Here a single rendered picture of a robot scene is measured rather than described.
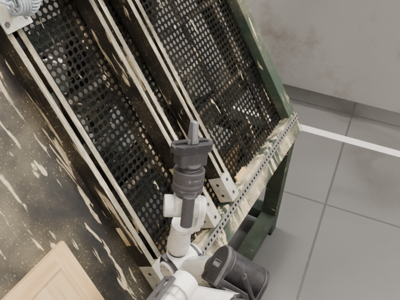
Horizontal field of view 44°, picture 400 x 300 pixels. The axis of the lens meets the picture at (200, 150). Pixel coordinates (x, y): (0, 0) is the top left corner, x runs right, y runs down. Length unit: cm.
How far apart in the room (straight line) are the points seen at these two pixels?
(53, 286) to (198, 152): 60
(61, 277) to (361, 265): 213
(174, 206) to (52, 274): 43
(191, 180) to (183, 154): 8
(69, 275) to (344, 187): 254
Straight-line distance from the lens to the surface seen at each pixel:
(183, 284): 121
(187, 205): 137
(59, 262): 159
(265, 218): 314
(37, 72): 160
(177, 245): 155
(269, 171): 245
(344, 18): 441
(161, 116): 187
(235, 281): 138
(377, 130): 443
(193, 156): 135
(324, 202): 360
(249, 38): 259
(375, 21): 439
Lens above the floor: 243
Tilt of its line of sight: 39 degrees down
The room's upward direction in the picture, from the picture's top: 4 degrees clockwise
